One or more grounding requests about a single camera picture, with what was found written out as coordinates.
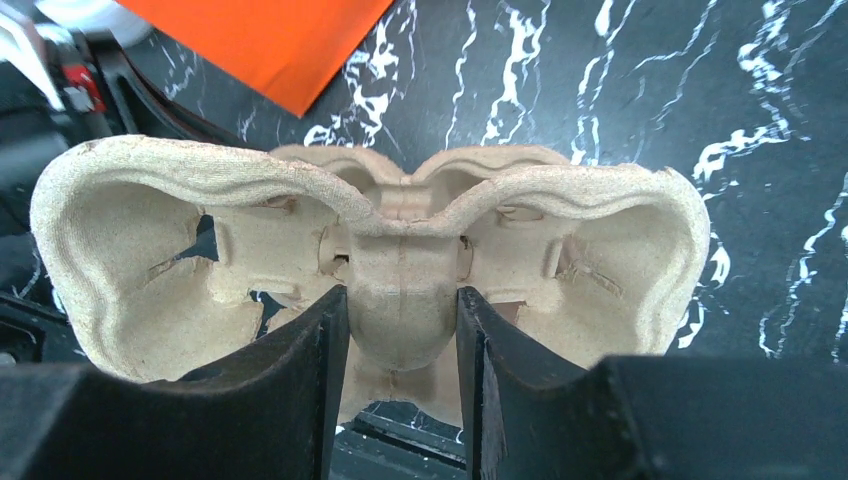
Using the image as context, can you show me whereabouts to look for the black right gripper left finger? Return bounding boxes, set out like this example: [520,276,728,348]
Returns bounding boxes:
[1,286,350,479]

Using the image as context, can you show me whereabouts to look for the orange paper bag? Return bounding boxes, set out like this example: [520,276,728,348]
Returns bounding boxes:
[122,0,392,118]

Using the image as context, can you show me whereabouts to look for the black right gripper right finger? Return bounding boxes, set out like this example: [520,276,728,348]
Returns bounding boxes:
[456,287,847,479]

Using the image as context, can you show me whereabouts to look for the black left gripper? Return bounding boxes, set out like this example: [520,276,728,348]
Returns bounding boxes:
[1,33,245,366]

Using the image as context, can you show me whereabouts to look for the single brown pulp cup carrier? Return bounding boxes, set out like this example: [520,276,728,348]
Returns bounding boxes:
[30,135,710,425]

